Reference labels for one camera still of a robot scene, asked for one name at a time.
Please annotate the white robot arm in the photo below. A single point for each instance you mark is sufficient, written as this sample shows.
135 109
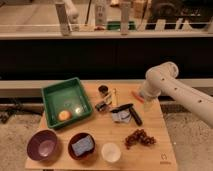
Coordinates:
162 79

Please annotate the orange carrot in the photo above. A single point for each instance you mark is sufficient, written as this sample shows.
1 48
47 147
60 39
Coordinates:
137 97

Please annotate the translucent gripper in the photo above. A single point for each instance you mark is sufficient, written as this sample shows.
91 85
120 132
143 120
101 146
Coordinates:
148 105

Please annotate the bunch of dark grapes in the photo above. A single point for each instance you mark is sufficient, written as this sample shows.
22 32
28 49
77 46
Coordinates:
139 136

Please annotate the small dark can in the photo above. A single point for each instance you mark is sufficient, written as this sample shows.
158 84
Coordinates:
103 90

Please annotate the purple bowl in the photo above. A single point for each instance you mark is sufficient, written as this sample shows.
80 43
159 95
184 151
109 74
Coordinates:
43 146

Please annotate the white cup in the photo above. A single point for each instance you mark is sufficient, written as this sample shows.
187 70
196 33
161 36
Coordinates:
111 153

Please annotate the orange fruit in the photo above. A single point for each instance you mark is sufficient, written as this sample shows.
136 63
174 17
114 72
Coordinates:
64 115

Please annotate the blue sponge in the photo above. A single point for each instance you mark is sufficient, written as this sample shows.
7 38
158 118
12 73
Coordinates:
83 145

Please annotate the green plastic tray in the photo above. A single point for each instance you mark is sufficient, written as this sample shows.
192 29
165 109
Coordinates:
68 95

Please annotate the black marker pen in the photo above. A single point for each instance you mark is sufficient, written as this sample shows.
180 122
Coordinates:
121 108

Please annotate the small black metal object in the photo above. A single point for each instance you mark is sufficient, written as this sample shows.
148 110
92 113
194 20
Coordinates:
101 106

